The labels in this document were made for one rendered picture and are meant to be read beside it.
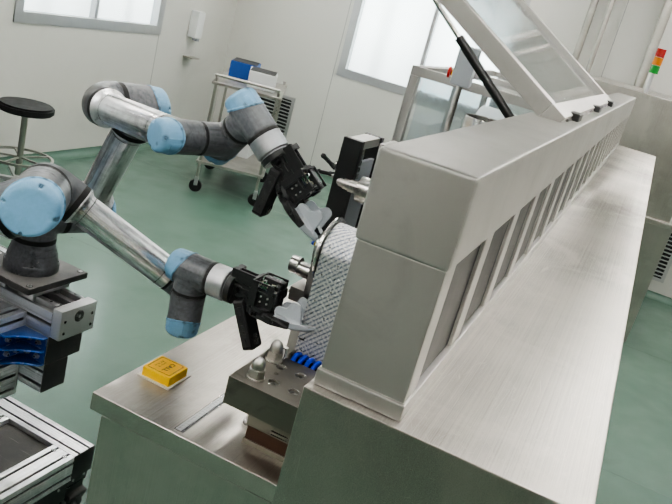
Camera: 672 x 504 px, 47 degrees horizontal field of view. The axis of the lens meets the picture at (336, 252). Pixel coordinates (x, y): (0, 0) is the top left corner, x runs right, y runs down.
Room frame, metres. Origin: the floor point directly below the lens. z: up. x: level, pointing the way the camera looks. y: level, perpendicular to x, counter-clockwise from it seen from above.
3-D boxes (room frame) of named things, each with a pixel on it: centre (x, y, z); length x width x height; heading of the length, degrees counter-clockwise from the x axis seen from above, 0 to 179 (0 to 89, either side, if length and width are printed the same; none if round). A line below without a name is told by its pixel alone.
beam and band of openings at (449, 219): (2.04, -0.55, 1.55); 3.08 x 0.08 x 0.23; 161
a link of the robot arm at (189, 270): (1.58, 0.29, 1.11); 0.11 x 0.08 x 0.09; 71
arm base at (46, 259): (2.00, 0.83, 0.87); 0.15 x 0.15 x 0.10
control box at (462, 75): (2.06, -0.19, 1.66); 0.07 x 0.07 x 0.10; 79
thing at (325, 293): (1.45, -0.08, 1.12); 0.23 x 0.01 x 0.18; 71
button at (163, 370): (1.47, 0.29, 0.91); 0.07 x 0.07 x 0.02; 71
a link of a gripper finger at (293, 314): (1.47, 0.05, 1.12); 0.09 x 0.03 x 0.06; 70
